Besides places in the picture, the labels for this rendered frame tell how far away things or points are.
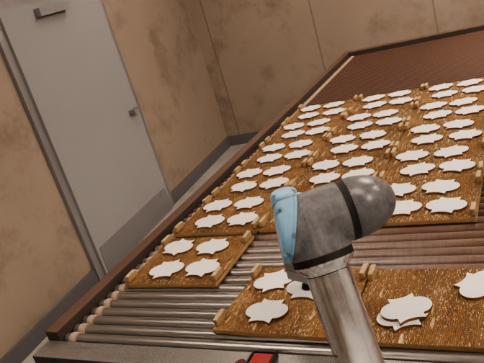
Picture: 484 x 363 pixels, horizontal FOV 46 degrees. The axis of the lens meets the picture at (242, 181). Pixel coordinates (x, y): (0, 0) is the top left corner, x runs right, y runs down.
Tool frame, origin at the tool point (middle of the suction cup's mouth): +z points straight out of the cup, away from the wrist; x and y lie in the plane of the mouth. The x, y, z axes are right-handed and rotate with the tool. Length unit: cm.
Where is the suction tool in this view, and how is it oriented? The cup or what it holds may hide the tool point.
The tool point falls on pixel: (310, 289)
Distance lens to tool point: 168.9
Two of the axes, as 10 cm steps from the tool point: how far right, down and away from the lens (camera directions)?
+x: -6.7, 4.3, -6.0
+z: 2.7, 9.0, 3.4
